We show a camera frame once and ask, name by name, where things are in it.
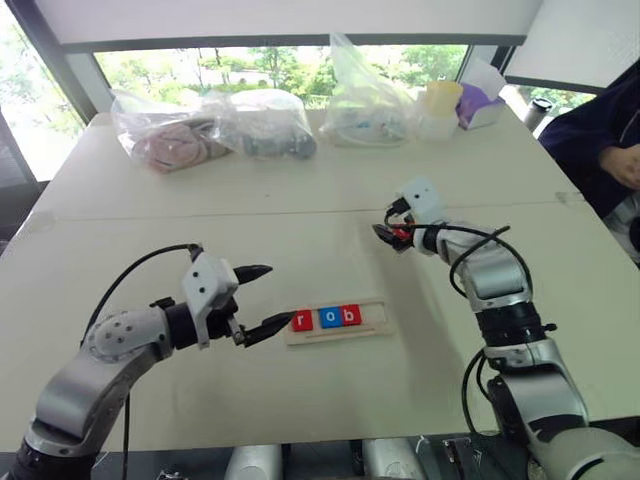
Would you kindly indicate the clear bag with pink items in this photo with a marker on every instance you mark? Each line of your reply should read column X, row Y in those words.
column 170, row 135

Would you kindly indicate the person's bare hand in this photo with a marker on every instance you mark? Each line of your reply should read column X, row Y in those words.
column 622, row 167

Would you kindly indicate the blue letter block o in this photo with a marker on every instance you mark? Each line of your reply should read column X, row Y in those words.
column 330, row 318

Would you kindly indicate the clear bag with dark items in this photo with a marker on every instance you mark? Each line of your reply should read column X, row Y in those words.
column 272, row 125

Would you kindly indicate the red letter block r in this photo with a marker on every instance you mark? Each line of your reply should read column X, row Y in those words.
column 302, row 321

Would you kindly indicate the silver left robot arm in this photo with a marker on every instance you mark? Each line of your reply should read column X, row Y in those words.
column 95, row 370

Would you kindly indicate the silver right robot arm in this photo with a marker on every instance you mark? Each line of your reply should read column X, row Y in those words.
column 520, row 370

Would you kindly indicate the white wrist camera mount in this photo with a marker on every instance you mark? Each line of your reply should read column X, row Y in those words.
column 424, row 197
column 207, row 287

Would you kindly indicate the narrow white roller blind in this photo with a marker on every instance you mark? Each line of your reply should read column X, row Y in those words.
column 575, row 45

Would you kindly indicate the wide white roller blind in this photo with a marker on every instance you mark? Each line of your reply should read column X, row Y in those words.
column 280, row 20

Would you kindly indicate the wooden letter tray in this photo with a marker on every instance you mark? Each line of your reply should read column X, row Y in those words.
column 350, row 334

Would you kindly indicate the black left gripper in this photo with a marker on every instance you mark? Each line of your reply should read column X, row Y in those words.
column 223, row 326

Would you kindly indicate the black metal bracket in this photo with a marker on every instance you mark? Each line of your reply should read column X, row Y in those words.
column 462, row 460

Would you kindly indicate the silver rounded shape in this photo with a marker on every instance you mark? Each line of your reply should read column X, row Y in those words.
column 252, row 462

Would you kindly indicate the tall clear plastic bag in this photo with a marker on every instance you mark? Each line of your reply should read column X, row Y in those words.
column 365, row 105

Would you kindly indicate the yellow plastic cup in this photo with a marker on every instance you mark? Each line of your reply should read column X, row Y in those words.
column 442, row 97

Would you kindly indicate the white grey rounded object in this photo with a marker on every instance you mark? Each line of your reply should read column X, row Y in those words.
column 625, row 220

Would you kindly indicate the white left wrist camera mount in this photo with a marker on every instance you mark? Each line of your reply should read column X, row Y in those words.
column 207, row 287

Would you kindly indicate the dark tumbler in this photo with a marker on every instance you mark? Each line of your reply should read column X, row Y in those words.
column 536, row 114

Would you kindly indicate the person in dark clothing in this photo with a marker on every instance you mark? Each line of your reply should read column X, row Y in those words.
column 580, row 140

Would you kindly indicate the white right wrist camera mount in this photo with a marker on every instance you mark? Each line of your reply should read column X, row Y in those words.
column 424, row 197

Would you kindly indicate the red letter block b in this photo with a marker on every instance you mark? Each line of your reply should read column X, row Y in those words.
column 350, row 315

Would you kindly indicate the purple and white box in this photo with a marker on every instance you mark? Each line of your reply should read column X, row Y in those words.
column 480, row 102

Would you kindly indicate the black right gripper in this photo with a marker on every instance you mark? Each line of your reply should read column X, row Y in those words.
column 404, row 243

